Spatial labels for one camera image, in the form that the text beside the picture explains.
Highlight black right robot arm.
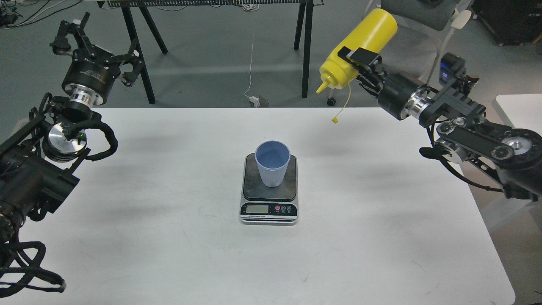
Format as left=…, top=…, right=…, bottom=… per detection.
left=336, top=47, right=542, bottom=202

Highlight black cabinet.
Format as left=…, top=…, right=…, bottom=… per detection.
left=472, top=0, right=542, bottom=46

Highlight black trestle table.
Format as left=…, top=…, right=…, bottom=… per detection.
left=98, top=0, right=321, bottom=107

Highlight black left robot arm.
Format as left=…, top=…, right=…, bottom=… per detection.
left=0, top=12, right=145, bottom=298

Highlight white side table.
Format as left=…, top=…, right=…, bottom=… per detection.
left=483, top=94, right=542, bottom=233

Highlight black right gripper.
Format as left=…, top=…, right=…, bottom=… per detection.
left=337, top=47, right=424, bottom=120

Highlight white charger cable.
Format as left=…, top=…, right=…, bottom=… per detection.
left=243, top=3, right=260, bottom=108

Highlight grey office chair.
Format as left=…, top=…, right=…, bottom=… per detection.
left=317, top=0, right=470, bottom=93

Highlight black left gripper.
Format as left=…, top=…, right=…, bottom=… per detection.
left=49, top=12, right=144, bottom=105

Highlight digital kitchen scale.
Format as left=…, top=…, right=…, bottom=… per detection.
left=239, top=154, right=299, bottom=225

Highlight yellow squeeze bottle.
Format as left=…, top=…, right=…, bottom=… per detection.
left=317, top=8, right=398, bottom=97

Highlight blue ribbed plastic cup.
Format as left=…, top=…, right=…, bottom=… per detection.
left=255, top=140, right=291, bottom=187

